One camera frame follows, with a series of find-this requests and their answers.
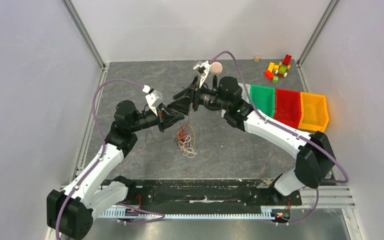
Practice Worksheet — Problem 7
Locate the black stand with pink ball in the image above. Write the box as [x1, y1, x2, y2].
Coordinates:
[209, 61, 223, 90]

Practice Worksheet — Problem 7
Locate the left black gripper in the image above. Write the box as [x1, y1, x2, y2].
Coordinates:
[129, 102, 184, 133]

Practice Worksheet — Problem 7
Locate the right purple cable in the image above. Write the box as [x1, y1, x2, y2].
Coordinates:
[210, 50, 350, 226]

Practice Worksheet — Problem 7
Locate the pile of coloured toy blocks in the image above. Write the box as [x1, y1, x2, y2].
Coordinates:
[263, 54, 292, 83]

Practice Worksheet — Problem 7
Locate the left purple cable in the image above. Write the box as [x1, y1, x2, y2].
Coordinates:
[54, 78, 166, 240]

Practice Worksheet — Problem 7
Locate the coloured wire bundle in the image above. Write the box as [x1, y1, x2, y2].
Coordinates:
[145, 124, 198, 159]

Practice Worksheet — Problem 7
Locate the red plastic bin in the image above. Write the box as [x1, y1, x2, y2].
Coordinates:
[273, 88, 303, 129]

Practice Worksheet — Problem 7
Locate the purple cable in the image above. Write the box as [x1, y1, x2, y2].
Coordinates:
[54, 78, 166, 240]
[210, 50, 350, 226]

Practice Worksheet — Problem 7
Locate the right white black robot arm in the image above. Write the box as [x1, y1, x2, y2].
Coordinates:
[172, 76, 335, 204]

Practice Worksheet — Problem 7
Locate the small wooden cube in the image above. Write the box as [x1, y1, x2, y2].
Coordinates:
[254, 55, 261, 63]

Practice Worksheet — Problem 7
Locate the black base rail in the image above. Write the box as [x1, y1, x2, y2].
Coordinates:
[122, 178, 302, 217]

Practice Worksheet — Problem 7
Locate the green plastic bin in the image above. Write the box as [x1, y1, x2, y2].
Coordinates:
[250, 85, 276, 118]

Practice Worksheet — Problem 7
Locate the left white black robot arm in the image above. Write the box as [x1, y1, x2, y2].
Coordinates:
[46, 100, 190, 240]

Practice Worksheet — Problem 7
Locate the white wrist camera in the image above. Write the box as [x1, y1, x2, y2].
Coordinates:
[142, 85, 163, 116]
[192, 60, 211, 87]

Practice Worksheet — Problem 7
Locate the orange plastic bin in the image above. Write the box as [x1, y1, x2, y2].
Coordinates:
[298, 92, 330, 133]

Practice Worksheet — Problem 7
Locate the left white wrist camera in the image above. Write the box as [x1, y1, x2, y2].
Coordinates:
[142, 85, 163, 116]

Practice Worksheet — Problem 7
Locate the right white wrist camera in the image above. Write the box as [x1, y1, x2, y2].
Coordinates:
[192, 60, 211, 87]

